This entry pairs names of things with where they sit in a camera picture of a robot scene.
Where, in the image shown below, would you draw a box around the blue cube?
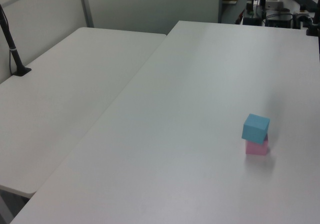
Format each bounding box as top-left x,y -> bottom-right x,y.
241,113 -> 271,145

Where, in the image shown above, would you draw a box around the pink cube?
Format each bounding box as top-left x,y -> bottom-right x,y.
245,133 -> 270,156

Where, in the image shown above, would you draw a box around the silver flat device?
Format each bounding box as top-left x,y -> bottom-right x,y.
265,0 -> 286,11

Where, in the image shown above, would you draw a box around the black electronics box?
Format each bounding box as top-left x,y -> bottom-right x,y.
265,13 -> 294,29

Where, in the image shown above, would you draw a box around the black table clamp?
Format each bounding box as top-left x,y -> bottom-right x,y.
305,8 -> 320,37

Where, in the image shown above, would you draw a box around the black camera stand pole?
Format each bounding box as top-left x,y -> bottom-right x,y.
0,4 -> 33,78

